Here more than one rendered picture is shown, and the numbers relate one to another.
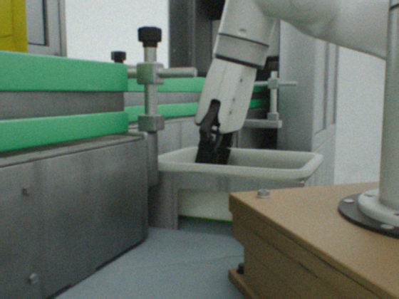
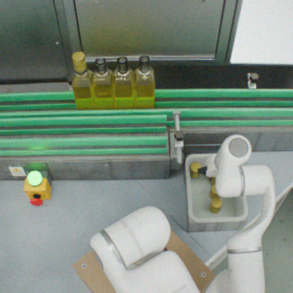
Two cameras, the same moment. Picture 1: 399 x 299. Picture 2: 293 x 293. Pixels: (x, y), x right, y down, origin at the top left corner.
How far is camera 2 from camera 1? 120 cm
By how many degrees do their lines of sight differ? 71
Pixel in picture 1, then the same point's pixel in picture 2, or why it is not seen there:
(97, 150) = (137, 161)
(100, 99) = (150, 145)
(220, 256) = (165, 208)
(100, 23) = (267, 46)
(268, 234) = not seen: hidden behind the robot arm
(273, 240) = not seen: hidden behind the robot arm
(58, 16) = (225, 47)
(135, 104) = (223, 120)
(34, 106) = (116, 147)
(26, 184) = (105, 163)
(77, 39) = (241, 54)
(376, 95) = not seen: outside the picture
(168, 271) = (146, 198)
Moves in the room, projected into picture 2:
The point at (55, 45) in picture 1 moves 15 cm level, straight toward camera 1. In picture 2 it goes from (221, 59) to (186, 84)
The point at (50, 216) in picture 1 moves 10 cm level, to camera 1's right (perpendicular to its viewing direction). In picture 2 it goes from (115, 169) to (127, 196)
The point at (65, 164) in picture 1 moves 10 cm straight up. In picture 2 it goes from (121, 162) to (119, 144)
